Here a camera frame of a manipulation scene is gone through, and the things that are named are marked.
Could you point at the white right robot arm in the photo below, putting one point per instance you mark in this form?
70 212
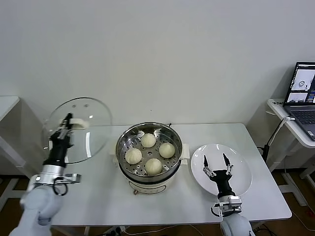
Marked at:
236 225

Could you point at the perforated steel steamer basket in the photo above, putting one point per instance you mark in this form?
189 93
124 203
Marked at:
128 137

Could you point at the black pot power plug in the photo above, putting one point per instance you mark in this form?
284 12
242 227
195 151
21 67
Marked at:
169 125

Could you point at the round glass pot lid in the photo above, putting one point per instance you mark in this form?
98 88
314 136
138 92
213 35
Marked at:
93 118

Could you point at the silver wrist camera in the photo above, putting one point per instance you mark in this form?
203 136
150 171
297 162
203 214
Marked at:
72 177
235 201

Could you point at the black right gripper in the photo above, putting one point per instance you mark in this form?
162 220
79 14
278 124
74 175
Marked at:
224 183

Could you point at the white laptop side table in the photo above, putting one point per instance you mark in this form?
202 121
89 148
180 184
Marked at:
288 127

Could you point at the white steamed baozi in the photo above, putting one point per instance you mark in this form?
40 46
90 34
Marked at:
167 150
148 140
133 156
153 166

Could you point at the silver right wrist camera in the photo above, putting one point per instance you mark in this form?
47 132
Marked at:
235 201

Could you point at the grey open laptop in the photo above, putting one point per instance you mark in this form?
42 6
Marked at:
302 115

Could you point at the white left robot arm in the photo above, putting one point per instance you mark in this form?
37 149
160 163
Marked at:
41 204

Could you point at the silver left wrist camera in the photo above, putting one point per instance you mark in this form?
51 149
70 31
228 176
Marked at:
72 177

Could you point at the round white plate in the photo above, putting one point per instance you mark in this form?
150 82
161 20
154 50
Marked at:
243 177

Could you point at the empty white side table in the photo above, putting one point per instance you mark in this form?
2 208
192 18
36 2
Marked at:
8 102

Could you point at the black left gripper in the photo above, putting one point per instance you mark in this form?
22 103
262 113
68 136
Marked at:
59 152

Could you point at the white power strip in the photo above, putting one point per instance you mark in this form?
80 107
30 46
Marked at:
115 230

